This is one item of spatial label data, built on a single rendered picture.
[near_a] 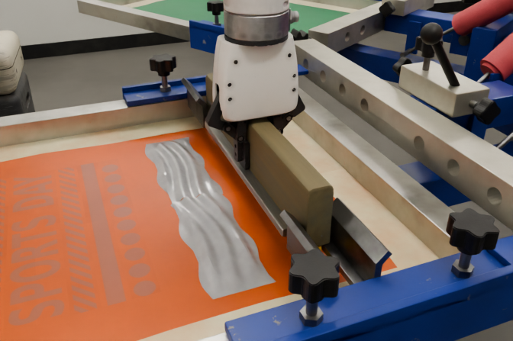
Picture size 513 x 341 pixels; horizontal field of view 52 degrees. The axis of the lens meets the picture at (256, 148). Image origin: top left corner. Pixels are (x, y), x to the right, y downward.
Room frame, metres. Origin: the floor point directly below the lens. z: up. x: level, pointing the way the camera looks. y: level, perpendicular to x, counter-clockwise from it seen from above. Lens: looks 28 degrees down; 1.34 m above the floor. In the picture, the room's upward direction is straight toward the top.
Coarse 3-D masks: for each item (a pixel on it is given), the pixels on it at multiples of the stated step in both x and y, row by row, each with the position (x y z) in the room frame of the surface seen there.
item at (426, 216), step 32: (0, 128) 0.72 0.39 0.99; (32, 128) 0.74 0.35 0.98; (64, 128) 0.76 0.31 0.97; (96, 128) 0.77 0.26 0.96; (320, 128) 0.73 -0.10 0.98; (352, 160) 0.64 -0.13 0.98; (384, 160) 0.62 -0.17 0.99; (384, 192) 0.56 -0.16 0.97; (416, 192) 0.54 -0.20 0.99; (416, 224) 0.50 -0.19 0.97
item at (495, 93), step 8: (496, 88) 0.75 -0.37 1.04; (504, 88) 0.75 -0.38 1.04; (512, 88) 0.75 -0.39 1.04; (496, 96) 0.72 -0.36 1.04; (504, 96) 0.72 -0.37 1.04; (512, 96) 0.72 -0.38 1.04; (424, 104) 0.69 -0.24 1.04; (504, 104) 0.72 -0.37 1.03; (512, 104) 0.72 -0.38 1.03; (440, 112) 0.67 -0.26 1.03; (504, 112) 0.72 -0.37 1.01; (512, 112) 0.72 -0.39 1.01; (456, 120) 0.69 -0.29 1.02; (464, 120) 0.69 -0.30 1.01; (496, 120) 0.71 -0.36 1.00; (504, 120) 0.72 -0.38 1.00; (512, 120) 0.73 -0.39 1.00; (488, 128) 0.71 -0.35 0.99
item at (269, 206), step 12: (216, 132) 0.69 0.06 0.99; (228, 144) 0.65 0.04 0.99; (228, 156) 0.62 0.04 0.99; (240, 168) 0.59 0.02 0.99; (252, 180) 0.56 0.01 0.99; (252, 192) 0.54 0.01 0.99; (264, 192) 0.53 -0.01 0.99; (264, 204) 0.50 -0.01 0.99; (276, 216) 0.48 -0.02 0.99; (276, 228) 0.47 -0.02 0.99
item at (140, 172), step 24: (120, 144) 0.73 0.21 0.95; (144, 144) 0.73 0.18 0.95; (192, 144) 0.73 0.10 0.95; (216, 144) 0.73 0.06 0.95; (0, 168) 0.65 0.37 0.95; (24, 168) 0.65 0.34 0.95; (48, 168) 0.65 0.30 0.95; (144, 168) 0.65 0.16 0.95; (216, 168) 0.65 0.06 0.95; (144, 192) 0.59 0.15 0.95
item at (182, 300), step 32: (160, 224) 0.52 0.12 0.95; (256, 224) 0.52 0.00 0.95; (160, 256) 0.46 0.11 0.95; (192, 256) 0.46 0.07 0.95; (288, 256) 0.46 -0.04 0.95; (160, 288) 0.41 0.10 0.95; (192, 288) 0.41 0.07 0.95; (256, 288) 0.41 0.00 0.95; (64, 320) 0.36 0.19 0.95; (96, 320) 0.36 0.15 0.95; (128, 320) 0.36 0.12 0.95; (160, 320) 0.36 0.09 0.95; (192, 320) 0.36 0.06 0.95
